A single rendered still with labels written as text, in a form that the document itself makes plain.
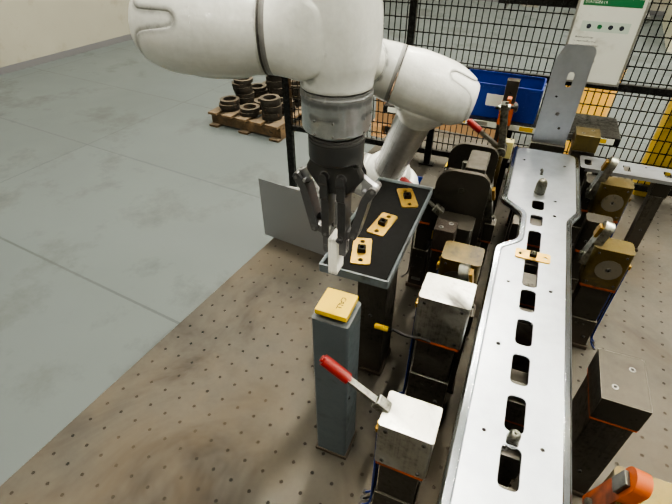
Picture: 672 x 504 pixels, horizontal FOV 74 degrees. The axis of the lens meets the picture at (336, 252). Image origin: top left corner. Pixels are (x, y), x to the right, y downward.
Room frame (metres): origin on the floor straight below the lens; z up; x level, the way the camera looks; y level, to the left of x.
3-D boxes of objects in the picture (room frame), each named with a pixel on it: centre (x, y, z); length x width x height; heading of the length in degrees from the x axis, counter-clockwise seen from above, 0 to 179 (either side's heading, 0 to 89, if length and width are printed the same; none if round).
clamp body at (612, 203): (1.17, -0.86, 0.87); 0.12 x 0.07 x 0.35; 68
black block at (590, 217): (1.06, -0.77, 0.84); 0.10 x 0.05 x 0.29; 68
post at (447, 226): (0.87, -0.26, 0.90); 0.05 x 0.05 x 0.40; 68
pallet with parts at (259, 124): (4.45, 0.59, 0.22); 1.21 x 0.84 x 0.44; 150
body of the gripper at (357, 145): (0.55, 0.00, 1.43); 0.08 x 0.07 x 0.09; 67
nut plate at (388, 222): (0.79, -0.10, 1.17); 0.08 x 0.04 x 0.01; 150
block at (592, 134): (1.51, -0.90, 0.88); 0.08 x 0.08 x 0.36; 68
